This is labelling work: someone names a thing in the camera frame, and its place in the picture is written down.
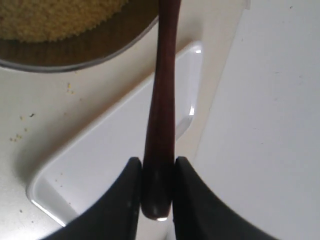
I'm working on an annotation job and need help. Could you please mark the dark wooden spoon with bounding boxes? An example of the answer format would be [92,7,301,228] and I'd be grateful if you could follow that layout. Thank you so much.
[141,0,181,221]

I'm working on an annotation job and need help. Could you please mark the yellow millet grains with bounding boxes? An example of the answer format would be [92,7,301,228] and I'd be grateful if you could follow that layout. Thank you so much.
[0,0,128,43]

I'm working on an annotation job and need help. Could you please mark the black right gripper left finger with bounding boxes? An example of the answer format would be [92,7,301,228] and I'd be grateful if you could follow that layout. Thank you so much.
[45,157,142,240]

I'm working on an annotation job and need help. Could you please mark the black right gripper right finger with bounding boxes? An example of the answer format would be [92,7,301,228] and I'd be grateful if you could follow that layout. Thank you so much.
[173,156,273,240]

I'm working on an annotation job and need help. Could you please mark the white rectangular tray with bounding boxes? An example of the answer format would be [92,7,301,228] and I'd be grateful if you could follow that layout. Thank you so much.
[25,40,204,240]

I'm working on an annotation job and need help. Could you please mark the steel bowl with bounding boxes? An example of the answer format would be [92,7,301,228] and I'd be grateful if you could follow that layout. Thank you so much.
[0,0,158,73]

